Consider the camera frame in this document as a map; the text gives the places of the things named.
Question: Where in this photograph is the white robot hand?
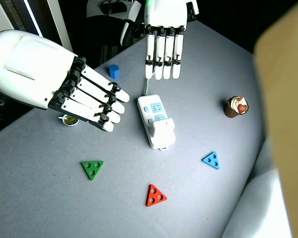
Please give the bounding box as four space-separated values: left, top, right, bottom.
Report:
0 29 130 132
120 0 199 80

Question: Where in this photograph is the white power strip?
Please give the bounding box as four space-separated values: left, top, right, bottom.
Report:
137 94 176 151

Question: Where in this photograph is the white plug adapter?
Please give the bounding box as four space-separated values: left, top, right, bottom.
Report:
150 118 176 149

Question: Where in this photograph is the small white soup bowl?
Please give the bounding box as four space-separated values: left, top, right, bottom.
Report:
61 114 79 127

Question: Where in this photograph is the blue hexagonal block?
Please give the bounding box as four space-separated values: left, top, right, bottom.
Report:
108 64 121 79

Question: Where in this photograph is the toy chocolate cupcake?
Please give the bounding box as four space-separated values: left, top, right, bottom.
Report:
224 96 249 119

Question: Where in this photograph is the grey tablecloth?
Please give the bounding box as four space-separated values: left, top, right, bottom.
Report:
0 19 268 238

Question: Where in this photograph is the green triangle with holes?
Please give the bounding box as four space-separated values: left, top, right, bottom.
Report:
81 160 104 181

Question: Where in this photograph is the blurry tan board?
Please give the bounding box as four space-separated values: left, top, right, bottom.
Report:
253 0 298 238

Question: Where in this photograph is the blue triangle with holes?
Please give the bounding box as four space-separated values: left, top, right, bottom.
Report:
202 151 221 170

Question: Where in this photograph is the red triangle with holes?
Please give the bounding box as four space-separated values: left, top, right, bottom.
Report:
146 184 168 207

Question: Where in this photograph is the white backdrop panel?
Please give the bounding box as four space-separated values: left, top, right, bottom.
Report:
221 138 295 238

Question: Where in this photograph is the white and brown door frame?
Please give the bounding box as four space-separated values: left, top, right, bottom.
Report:
0 0 74 52

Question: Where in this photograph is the white power strip cable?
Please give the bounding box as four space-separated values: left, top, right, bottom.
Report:
144 71 156 96

